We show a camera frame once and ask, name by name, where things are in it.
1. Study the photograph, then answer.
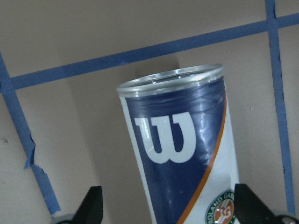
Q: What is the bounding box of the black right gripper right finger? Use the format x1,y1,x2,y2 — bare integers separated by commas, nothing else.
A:
234,184,280,224

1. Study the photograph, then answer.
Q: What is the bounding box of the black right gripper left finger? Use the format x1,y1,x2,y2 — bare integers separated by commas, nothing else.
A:
71,186,103,224

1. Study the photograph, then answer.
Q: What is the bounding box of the clear tennis ball can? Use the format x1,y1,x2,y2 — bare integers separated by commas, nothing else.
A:
117,64,239,224

